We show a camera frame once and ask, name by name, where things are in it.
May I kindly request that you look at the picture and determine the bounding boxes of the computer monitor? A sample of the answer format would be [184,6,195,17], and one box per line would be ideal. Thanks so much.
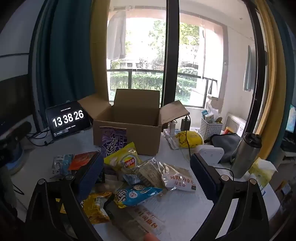
[285,104,296,133]

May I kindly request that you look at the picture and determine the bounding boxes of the black tablet clock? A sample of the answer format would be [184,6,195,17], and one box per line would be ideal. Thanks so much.
[46,100,92,141]

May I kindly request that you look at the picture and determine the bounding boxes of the clear cracker packet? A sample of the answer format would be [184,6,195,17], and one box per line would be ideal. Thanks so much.
[136,158,167,188]

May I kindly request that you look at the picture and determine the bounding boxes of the black window frame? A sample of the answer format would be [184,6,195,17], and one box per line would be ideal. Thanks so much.
[162,0,181,109]

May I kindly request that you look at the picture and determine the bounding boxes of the white plastic basket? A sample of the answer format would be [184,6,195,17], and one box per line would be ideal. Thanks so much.
[199,117,223,141]

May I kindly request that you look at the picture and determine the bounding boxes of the yellow plush bag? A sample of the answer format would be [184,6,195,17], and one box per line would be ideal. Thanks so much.
[174,131,204,149]

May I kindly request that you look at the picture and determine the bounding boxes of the blue white carton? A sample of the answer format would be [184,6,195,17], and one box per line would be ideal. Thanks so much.
[202,111,216,124]

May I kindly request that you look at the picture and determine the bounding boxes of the green yellow waffle snack bag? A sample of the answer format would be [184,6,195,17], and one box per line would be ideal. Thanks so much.
[80,192,115,225]

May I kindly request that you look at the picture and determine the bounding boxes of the blue round disc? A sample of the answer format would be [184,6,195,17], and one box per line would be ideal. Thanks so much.
[6,141,29,175]

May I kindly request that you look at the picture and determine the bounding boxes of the white red bread packet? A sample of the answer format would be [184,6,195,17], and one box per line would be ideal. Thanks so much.
[159,162,197,193]

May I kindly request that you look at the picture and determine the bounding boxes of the white power strip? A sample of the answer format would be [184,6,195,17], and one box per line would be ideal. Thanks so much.
[163,128,183,141]

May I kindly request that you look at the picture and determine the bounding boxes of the yellow curtain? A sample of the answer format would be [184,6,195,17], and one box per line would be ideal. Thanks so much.
[89,0,110,102]
[252,0,279,158]

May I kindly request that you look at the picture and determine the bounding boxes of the clear blue small packet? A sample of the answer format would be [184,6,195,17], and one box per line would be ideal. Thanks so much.
[52,155,73,175]

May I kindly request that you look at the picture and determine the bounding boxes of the hanging white shirt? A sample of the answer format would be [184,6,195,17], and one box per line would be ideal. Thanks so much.
[107,10,127,61]

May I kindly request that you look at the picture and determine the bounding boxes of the orange snack packet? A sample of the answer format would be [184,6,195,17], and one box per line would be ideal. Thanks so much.
[69,152,99,172]

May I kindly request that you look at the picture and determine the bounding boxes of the grey cloth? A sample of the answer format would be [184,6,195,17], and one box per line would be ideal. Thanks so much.
[209,133,242,163]

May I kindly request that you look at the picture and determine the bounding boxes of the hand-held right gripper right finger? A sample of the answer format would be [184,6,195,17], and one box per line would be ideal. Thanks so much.
[190,153,270,241]

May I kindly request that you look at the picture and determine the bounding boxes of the white slatted appliance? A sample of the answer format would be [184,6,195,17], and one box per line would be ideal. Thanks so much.
[225,113,247,135]

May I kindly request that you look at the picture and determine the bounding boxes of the clear long bread packet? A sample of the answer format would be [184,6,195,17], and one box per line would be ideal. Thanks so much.
[104,199,166,237]

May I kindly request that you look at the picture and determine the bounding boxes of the blue cartoon snack packet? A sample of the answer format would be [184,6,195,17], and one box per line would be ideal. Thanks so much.
[115,184,163,208]

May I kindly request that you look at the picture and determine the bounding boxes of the steel thermos bottle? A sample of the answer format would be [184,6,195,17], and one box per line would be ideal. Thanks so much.
[230,133,263,179]

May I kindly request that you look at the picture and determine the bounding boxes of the brown cardboard box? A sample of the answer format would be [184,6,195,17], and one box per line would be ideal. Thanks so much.
[77,89,190,156]

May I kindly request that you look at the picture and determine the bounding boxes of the black tablet cables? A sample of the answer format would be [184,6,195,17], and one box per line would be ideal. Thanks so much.
[25,131,54,147]

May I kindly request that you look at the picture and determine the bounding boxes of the yellow chip bag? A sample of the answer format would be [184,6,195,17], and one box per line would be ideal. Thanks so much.
[104,142,142,173]

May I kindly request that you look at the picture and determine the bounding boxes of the black device cable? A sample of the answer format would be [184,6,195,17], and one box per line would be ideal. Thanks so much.
[185,116,234,180]

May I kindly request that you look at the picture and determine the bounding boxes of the white box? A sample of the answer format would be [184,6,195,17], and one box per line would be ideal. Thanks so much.
[250,178,282,223]

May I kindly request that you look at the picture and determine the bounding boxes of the white plastic device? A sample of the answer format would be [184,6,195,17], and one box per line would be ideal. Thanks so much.
[196,145,225,164]

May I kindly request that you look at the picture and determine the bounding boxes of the hanging grey towel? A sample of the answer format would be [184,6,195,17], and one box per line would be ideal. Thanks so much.
[243,45,253,92]

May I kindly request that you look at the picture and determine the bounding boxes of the purple snack bag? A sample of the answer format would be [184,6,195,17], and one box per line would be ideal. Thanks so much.
[99,126,127,158]

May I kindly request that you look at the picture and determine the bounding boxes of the yellow tissue pack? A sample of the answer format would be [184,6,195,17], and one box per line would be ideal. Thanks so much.
[248,158,278,188]

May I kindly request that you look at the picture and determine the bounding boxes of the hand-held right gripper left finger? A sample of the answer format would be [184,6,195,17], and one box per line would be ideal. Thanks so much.
[24,152,105,241]

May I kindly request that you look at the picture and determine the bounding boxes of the teal curtain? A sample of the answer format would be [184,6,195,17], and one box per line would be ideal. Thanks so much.
[268,0,296,105]
[35,0,97,112]

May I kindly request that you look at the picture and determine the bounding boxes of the black vertical pole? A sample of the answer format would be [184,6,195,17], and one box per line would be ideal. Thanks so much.
[26,0,43,129]

